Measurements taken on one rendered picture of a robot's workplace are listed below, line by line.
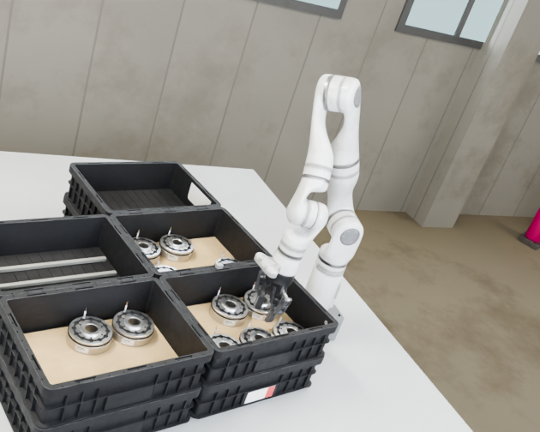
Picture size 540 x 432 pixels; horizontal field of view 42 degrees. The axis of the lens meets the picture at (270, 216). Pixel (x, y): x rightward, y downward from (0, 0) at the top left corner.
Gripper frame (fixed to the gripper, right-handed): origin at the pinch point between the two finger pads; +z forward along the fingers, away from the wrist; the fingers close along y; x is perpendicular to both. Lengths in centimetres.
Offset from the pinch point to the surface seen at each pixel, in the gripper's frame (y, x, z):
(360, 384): -17.3, -31.0, 15.2
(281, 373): -16.7, 1.5, 7.2
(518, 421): -2, -182, 75
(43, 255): 37, 49, 8
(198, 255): 32.6, 2.9, 4.8
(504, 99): 160, -282, -31
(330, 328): -15.7, -9.3, -6.0
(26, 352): -10, 67, -1
